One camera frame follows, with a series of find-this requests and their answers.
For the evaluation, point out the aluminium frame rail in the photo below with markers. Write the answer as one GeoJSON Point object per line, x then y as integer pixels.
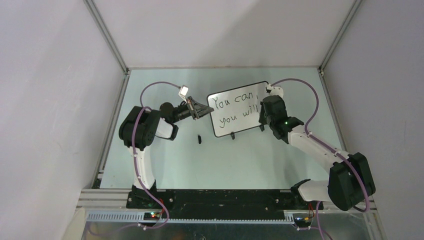
{"type": "Point", "coordinates": [110, 204]}

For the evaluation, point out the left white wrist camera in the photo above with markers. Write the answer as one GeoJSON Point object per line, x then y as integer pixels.
{"type": "Point", "coordinates": [183, 90]}

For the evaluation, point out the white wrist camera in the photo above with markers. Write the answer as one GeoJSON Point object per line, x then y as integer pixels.
{"type": "Point", "coordinates": [183, 90]}
{"type": "Point", "coordinates": [274, 90]}

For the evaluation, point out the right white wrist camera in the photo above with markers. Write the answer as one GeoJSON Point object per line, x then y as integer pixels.
{"type": "Point", "coordinates": [274, 90]}

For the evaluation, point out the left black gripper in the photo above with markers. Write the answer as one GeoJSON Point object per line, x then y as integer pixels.
{"type": "Point", "coordinates": [192, 106]}

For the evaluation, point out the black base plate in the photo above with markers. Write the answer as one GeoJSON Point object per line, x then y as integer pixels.
{"type": "Point", "coordinates": [218, 204]}

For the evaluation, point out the black framed whiteboard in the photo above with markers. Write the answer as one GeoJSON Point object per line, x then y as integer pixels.
{"type": "Point", "coordinates": [237, 109]}

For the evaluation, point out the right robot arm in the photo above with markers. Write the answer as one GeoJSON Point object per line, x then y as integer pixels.
{"type": "Point", "coordinates": [349, 180]}

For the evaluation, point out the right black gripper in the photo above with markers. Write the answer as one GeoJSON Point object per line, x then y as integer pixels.
{"type": "Point", "coordinates": [263, 107]}

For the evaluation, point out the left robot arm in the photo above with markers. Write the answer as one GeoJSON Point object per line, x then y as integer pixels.
{"type": "Point", "coordinates": [143, 125]}

